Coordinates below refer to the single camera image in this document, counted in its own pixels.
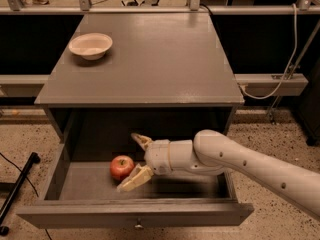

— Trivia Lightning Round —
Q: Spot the white cable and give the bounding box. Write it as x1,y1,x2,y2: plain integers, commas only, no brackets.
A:
239,3,299,101

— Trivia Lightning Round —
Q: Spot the person's shoe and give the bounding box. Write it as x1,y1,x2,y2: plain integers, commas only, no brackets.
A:
32,0,50,5

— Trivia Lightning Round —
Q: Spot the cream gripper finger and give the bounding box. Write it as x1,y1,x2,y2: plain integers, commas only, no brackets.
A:
131,133,153,151
117,164,154,193

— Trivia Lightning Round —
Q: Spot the black stand leg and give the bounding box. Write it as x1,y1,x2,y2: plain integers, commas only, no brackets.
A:
0,152,40,236

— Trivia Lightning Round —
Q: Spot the grey wooden cabinet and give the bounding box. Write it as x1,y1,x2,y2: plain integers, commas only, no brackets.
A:
36,13,244,139

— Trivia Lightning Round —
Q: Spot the white paper bowl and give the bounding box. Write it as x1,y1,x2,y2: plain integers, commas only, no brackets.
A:
68,33,113,61

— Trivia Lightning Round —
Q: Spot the open grey top drawer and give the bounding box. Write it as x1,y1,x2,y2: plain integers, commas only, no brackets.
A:
17,144,254,229

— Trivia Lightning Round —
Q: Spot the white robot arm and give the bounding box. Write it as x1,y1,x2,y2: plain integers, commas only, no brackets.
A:
117,130,320,220

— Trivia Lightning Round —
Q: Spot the red apple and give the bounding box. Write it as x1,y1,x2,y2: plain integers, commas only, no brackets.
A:
110,155,135,181

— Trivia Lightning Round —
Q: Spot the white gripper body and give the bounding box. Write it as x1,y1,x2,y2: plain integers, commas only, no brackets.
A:
144,140,171,175

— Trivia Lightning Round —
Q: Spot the metal drawer knob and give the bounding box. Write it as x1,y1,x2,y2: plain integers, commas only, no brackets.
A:
134,222,144,230

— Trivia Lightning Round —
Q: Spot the metal railing frame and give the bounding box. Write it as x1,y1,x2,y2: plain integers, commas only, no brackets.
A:
0,0,320,98

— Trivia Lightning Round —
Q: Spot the black floor cable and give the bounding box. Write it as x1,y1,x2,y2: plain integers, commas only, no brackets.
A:
0,151,40,198

